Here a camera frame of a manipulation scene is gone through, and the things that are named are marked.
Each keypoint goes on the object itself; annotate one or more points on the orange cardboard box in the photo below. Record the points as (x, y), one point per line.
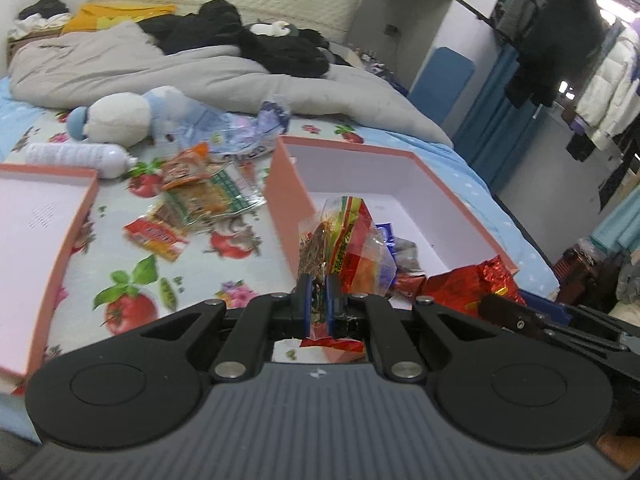
(380, 180)

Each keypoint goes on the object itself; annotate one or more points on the orange cardboard box lid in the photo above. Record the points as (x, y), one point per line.
(35, 250)

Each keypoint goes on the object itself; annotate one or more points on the red shiny snack packet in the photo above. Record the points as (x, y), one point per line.
(462, 285)

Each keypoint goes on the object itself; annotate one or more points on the blue snack packet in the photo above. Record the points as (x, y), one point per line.
(387, 237)

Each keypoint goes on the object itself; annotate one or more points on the red flat snack packet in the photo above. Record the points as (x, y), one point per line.
(157, 235)

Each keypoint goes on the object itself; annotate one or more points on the black hanging jacket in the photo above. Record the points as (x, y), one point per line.
(555, 35)

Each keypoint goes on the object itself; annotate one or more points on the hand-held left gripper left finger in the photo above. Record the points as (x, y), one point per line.
(303, 300)

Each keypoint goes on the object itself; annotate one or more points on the small orange snack packet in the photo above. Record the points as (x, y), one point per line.
(185, 167)

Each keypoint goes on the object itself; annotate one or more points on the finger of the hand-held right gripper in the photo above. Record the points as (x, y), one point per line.
(595, 317)
(515, 317)

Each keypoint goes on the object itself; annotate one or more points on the grey snack packet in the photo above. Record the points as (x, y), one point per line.
(410, 255)

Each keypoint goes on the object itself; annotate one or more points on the black clothing heap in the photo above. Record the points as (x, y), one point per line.
(250, 40)

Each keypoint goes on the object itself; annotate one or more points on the clear plastic bag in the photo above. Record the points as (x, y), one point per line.
(220, 130)

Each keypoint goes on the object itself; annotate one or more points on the grey blanket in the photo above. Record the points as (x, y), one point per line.
(210, 82)

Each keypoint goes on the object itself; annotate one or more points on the green striped clear snack packet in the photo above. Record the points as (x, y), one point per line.
(220, 205)

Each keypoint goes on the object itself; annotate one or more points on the white hanging jacket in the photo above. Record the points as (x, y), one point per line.
(607, 85)

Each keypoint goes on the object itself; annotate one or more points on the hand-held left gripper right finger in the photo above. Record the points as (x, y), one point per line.
(332, 300)

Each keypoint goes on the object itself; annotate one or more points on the grey hanging garment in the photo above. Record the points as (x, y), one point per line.
(525, 2)

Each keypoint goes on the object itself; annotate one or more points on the clear packet with brown snack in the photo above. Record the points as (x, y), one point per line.
(345, 240)

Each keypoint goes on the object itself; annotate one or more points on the blue padded board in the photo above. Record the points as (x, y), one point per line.
(442, 85)

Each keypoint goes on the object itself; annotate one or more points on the white plastic bottle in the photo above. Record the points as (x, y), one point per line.
(75, 156)

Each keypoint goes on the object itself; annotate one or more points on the white and blue plush toy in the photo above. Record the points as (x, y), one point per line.
(120, 120)

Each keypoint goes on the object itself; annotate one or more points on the pile of folded clothes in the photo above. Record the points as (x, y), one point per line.
(37, 17)

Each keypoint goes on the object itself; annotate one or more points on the purple crumpled wrapper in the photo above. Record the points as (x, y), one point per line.
(274, 117)

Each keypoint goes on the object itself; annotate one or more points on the yellow blanket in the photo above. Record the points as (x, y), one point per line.
(115, 17)

